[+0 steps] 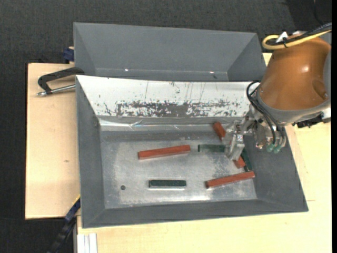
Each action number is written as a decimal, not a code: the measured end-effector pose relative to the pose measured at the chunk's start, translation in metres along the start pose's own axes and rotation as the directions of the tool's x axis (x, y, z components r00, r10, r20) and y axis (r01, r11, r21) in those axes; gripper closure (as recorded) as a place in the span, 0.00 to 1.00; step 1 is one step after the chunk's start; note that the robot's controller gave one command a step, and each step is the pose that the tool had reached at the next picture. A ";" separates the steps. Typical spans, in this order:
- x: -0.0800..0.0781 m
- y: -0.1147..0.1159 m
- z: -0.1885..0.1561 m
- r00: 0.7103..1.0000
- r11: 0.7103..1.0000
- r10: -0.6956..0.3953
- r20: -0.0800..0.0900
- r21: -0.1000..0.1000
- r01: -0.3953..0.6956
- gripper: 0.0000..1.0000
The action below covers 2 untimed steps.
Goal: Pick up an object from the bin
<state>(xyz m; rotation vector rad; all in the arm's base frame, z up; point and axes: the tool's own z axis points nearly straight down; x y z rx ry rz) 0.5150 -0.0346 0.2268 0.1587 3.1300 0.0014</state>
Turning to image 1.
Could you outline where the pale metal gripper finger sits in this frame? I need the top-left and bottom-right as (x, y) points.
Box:
(231, 134), (245, 161)
(225, 130), (237, 158)

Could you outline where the red-brown flat block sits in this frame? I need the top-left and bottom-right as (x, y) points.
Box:
(137, 144), (191, 161)
(232, 155), (247, 169)
(205, 170), (256, 189)
(212, 122), (227, 142)

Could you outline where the grey metal bin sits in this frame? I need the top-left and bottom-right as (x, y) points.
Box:
(73, 22), (309, 229)

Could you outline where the pale wood flat board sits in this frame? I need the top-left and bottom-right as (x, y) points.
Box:
(25, 62), (81, 220)

